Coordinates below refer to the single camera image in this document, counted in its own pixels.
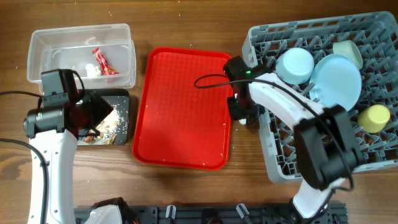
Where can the blue bowl with food scraps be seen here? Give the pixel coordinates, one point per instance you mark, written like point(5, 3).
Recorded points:
point(295, 66)

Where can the white crumpled tissue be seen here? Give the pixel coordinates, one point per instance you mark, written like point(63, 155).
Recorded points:
point(93, 71)

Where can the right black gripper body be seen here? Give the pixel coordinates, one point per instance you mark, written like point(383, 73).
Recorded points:
point(241, 111)

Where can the yellow plastic cup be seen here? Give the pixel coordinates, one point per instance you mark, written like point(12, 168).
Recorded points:
point(374, 118)

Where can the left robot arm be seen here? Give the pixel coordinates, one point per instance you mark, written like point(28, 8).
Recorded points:
point(52, 129)

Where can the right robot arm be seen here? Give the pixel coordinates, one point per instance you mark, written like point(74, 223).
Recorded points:
point(326, 148)

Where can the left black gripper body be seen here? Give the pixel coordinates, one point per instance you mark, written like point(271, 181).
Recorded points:
point(94, 109)

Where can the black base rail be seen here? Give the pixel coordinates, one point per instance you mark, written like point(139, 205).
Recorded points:
point(267, 214)

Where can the black plastic bin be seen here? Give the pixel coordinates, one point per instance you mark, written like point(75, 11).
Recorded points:
point(116, 97)

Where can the mint green bowl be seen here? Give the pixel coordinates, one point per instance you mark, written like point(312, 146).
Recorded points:
point(349, 49)

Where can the grey dishwasher rack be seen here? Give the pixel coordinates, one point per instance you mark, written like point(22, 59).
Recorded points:
point(375, 34)

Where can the red snack wrapper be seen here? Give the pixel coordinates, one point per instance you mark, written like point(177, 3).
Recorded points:
point(105, 67)

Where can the light blue plate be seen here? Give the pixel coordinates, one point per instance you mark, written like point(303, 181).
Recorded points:
point(336, 81)

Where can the clear plastic bin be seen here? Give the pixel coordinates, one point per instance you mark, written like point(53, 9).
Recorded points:
point(72, 48)

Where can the red serving tray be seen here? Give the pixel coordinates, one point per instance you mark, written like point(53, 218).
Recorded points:
point(177, 124)

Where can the white plastic spoon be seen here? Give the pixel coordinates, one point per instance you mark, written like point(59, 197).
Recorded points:
point(243, 121)

